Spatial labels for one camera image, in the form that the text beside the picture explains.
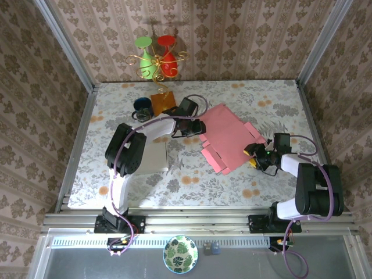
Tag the pink paper box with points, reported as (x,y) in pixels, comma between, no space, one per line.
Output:
(226,136)

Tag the white paper box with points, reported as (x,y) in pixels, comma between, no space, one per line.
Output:
(155,160)

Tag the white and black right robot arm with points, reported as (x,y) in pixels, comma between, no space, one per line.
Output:
(290,162)

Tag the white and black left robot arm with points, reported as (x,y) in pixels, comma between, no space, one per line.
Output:
(157,129)

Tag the dark blue cup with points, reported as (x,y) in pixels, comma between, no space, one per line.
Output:
(142,103)

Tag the clear stemmed glass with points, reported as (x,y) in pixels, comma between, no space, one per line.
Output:
(143,116)

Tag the red wine glass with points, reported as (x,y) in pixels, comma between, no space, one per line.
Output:
(168,65)

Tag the green wine glass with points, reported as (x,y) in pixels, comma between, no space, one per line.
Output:
(146,65)

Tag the black right power connector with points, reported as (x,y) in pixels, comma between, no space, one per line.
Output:
(276,242)

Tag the black power connector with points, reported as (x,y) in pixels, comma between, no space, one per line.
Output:
(276,242)
(116,242)

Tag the small blue clip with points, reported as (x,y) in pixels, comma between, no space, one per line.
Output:
(215,248)

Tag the small grey clip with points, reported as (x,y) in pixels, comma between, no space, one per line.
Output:
(207,248)

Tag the green leaf pattern bowl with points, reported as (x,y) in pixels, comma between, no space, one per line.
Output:
(180,254)

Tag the black left power connector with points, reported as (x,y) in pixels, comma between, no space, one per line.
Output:
(116,242)

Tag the aluminium table side rail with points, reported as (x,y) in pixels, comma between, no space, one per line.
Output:
(82,130)
(311,116)

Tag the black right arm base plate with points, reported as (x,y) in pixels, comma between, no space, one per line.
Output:
(255,223)

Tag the long aluminium mounting rail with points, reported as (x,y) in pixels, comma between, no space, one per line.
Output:
(197,222)

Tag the aluminium frame post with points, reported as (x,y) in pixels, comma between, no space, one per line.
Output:
(322,43)
(69,46)

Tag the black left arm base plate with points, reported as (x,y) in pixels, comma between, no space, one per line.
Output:
(139,223)

